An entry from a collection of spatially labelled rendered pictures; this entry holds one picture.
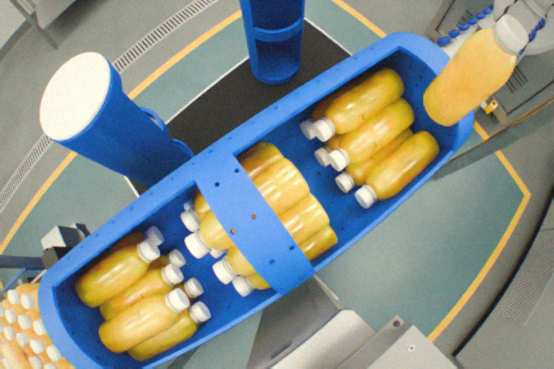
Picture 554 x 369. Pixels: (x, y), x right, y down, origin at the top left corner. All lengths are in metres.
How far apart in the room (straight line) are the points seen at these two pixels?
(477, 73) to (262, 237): 0.33
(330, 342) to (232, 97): 1.41
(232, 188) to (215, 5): 2.08
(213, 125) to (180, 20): 1.05
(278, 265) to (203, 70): 1.70
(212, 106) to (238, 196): 1.31
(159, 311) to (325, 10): 2.14
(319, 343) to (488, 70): 0.44
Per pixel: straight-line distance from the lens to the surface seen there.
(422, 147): 0.60
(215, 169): 0.41
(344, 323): 0.48
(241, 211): 0.37
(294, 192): 0.43
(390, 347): 0.44
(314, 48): 1.83
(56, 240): 1.04
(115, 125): 0.86
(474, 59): 0.35
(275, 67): 1.72
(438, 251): 1.86
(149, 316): 0.53
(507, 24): 0.33
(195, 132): 1.63
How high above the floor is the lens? 1.60
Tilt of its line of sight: 75 degrees down
